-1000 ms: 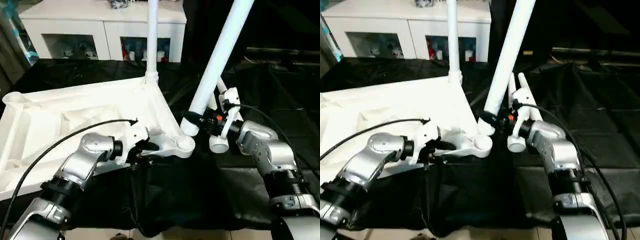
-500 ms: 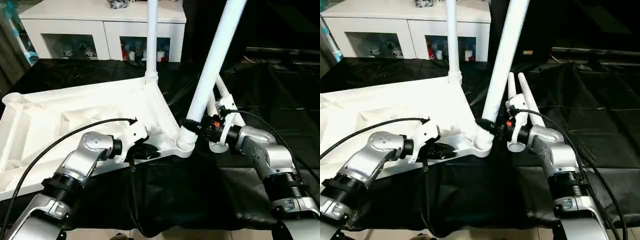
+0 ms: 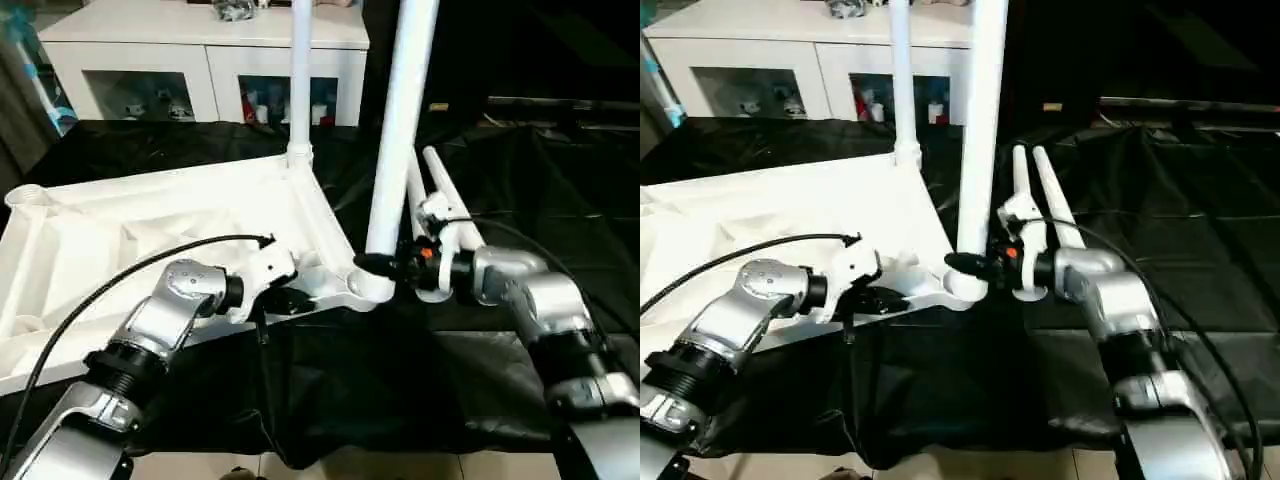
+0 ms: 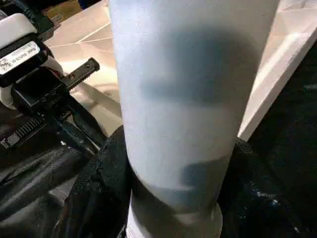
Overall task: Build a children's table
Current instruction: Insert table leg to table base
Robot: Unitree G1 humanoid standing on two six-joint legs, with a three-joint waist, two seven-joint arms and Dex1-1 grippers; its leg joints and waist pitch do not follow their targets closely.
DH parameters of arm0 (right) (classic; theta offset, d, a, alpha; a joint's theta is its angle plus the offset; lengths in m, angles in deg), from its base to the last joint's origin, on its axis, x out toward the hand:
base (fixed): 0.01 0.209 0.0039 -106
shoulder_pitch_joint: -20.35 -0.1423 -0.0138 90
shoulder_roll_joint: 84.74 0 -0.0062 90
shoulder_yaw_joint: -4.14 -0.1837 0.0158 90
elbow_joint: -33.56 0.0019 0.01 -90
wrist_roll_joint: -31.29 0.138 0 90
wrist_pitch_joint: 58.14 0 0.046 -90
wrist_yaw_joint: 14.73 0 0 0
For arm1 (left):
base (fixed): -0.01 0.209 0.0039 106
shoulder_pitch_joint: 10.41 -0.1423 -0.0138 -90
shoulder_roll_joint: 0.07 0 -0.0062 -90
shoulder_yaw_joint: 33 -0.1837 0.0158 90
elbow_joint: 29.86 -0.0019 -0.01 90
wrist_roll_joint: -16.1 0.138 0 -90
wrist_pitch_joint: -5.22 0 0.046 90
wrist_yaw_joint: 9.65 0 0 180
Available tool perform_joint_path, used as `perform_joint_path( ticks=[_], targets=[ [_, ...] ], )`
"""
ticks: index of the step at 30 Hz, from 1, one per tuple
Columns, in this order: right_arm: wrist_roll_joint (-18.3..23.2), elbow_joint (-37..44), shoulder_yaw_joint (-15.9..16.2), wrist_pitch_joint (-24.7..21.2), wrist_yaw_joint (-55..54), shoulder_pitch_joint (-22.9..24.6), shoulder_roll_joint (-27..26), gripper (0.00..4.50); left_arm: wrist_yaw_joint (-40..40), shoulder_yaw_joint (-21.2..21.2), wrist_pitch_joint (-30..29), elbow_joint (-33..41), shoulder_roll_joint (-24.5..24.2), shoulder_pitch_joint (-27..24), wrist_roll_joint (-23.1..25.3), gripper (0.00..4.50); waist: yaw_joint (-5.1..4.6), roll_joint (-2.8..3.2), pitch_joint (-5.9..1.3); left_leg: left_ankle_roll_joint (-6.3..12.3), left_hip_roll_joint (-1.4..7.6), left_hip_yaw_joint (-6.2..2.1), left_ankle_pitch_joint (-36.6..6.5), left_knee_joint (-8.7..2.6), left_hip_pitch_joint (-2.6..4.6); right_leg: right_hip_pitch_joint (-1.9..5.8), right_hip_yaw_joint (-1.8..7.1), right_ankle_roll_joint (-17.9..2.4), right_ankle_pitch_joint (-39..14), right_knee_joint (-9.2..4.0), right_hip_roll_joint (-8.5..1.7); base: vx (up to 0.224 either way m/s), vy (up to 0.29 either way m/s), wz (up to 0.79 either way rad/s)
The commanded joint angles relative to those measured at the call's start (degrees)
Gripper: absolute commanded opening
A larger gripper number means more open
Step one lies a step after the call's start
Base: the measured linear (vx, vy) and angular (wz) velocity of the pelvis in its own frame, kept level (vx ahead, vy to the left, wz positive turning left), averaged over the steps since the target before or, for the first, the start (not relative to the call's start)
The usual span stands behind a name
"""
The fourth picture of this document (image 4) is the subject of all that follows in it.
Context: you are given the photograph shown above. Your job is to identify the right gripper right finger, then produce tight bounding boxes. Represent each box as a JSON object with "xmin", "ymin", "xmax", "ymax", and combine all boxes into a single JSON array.
[{"xmin": 218, "ymin": 139, "xmax": 317, "ymax": 238}]

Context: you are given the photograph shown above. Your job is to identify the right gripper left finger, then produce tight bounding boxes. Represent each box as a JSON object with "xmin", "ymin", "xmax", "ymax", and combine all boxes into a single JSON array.
[{"xmin": 52, "ymin": 126, "xmax": 134, "ymax": 238}]

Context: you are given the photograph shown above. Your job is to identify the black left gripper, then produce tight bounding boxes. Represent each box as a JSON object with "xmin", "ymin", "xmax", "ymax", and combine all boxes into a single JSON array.
[{"xmin": 0, "ymin": 57, "xmax": 108, "ymax": 157}]

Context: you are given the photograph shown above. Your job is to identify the white plastic table top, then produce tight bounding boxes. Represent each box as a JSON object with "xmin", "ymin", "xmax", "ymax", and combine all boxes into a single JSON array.
[{"xmin": 46, "ymin": 0, "xmax": 317, "ymax": 142}]

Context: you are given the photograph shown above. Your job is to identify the white plastic table leg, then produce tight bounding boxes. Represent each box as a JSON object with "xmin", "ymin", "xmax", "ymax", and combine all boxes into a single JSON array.
[{"xmin": 108, "ymin": 0, "xmax": 281, "ymax": 238}]

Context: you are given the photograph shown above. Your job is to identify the black plastic mat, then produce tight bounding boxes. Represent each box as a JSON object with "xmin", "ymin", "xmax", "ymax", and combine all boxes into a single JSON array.
[{"xmin": 0, "ymin": 42, "xmax": 317, "ymax": 238}]

